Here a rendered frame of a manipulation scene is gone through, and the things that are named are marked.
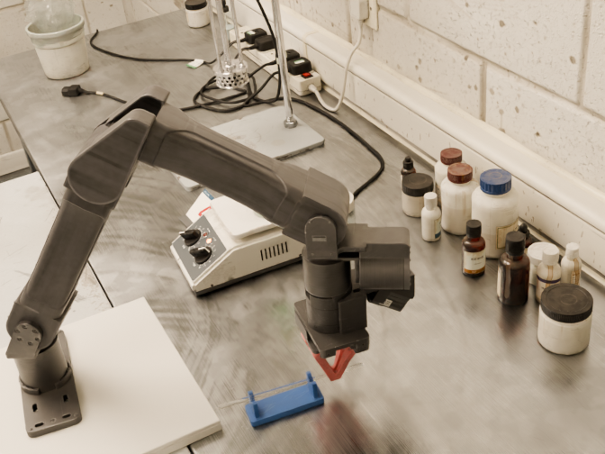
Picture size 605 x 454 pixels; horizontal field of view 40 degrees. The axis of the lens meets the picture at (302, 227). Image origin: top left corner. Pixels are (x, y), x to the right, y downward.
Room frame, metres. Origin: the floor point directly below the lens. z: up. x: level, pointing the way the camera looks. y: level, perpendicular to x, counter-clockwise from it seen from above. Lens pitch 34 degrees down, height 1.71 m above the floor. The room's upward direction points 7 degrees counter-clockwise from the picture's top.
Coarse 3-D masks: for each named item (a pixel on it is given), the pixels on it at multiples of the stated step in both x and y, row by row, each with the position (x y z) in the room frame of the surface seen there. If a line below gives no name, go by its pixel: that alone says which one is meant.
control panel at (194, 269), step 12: (204, 216) 1.16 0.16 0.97; (192, 228) 1.15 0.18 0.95; (204, 228) 1.13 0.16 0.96; (180, 240) 1.14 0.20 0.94; (204, 240) 1.11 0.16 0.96; (216, 240) 1.09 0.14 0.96; (180, 252) 1.11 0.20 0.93; (216, 252) 1.06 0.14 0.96; (192, 264) 1.07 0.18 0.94; (204, 264) 1.05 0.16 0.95; (192, 276) 1.05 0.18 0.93
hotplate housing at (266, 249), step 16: (192, 224) 1.16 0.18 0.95; (224, 240) 1.08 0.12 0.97; (240, 240) 1.07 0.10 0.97; (256, 240) 1.07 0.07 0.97; (272, 240) 1.07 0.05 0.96; (288, 240) 1.08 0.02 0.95; (176, 256) 1.12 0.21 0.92; (224, 256) 1.05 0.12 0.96; (240, 256) 1.06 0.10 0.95; (256, 256) 1.06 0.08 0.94; (272, 256) 1.07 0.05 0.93; (288, 256) 1.08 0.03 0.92; (208, 272) 1.04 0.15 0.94; (224, 272) 1.05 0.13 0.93; (240, 272) 1.05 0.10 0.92; (256, 272) 1.07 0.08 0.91; (192, 288) 1.03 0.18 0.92; (208, 288) 1.04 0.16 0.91
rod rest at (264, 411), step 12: (312, 384) 0.78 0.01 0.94; (276, 396) 0.79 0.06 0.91; (288, 396) 0.79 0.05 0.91; (300, 396) 0.78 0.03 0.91; (312, 396) 0.78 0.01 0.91; (252, 408) 0.76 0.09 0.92; (264, 408) 0.77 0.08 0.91; (276, 408) 0.77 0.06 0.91; (288, 408) 0.77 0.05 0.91; (300, 408) 0.77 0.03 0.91; (252, 420) 0.75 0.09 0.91; (264, 420) 0.75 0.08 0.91
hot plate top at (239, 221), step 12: (216, 204) 1.15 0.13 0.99; (228, 204) 1.15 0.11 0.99; (240, 204) 1.15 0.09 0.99; (228, 216) 1.12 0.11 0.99; (240, 216) 1.11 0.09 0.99; (252, 216) 1.11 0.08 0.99; (228, 228) 1.08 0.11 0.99; (240, 228) 1.08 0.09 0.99; (252, 228) 1.07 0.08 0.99; (264, 228) 1.08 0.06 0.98
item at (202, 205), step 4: (200, 196) 1.28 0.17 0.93; (204, 196) 1.27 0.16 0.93; (200, 200) 1.27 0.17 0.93; (204, 200) 1.26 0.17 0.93; (208, 200) 1.26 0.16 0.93; (196, 204) 1.27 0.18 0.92; (200, 204) 1.26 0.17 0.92; (204, 204) 1.26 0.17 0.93; (208, 204) 1.25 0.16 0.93; (192, 208) 1.27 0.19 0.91; (196, 208) 1.26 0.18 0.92; (200, 208) 1.26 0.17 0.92; (204, 208) 1.25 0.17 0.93; (208, 208) 1.24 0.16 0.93; (192, 212) 1.26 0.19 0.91; (196, 212) 1.26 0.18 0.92; (200, 212) 1.25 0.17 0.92; (204, 212) 1.24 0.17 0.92; (192, 216) 1.25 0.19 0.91; (196, 216) 1.25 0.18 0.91
